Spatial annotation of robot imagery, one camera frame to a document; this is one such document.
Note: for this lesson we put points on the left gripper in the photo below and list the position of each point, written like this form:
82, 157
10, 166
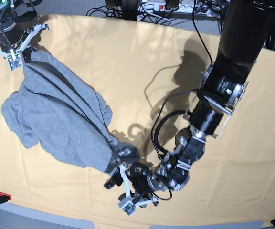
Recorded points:
134, 179

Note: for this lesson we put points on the white power strip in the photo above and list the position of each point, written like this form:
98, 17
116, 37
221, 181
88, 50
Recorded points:
160, 9

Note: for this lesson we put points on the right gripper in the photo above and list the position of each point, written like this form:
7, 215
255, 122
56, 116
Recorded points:
14, 39

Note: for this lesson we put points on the yellow tablecloth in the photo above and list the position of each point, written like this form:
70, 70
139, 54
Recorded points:
133, 65

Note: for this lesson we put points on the grey t-shirt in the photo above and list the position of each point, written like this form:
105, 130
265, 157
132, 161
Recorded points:
68, 118

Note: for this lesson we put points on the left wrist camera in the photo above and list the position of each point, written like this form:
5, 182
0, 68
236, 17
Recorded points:
127, 205

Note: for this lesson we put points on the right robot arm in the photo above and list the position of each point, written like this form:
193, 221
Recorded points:
22, 12

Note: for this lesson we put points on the black caster wheel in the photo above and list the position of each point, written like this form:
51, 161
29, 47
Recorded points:
129, 8

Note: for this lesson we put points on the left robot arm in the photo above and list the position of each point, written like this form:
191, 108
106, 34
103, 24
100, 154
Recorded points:
247, 24

